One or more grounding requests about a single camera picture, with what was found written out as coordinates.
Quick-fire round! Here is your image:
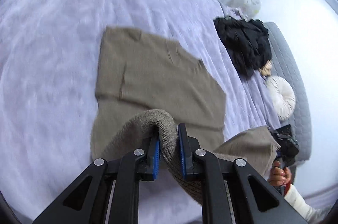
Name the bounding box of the beige knit sweater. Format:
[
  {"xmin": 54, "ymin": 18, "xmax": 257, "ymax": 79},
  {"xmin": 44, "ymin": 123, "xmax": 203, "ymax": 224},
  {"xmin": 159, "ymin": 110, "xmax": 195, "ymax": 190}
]
[{"xmin": 90, "ymin": 27, "xmax": 279, "ymax": 202}]

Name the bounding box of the white sleeve forearm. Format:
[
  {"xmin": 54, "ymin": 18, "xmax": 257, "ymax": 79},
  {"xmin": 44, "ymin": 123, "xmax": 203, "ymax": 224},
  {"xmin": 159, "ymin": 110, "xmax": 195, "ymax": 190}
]
[{"xmin": 284, "ymin": 184, "xmax": 332, "ymax": 223}]

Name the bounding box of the black clothing pile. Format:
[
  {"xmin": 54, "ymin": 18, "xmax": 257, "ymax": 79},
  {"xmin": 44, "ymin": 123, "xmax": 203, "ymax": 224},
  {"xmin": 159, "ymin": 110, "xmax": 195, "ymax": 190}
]
[{"xmin": 214, "ymin": 16, "xmax": 272, "ymax": 78}]

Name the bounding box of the right hand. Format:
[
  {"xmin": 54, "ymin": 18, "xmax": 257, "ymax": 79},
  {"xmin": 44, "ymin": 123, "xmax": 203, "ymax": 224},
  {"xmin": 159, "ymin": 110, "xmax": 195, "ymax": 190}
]
[{"xmin": 267, "ymin": 160, "xmax": 292, "ymax": 193}]

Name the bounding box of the round cream cushion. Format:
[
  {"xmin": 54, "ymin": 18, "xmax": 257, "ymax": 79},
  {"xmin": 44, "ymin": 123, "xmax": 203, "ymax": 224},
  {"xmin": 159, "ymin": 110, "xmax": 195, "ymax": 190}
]
[{"xmin": 265, "ymin": 76, "xmax": 296, "ymax": 121}]

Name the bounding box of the white stuffed toy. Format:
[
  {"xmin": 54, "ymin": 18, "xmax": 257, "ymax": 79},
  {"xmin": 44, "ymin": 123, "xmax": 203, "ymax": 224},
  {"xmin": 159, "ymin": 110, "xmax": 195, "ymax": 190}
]
[{"xmin": 228, "ymin": 0, "xmax": 261, "ymax": 20}]

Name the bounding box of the white textured bedspread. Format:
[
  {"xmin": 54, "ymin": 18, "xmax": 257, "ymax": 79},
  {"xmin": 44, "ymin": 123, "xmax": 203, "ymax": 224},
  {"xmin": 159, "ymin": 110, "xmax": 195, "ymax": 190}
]
[{"xmin": 1, "ymin": 0, "xmax": 280, "ymax": 222}]

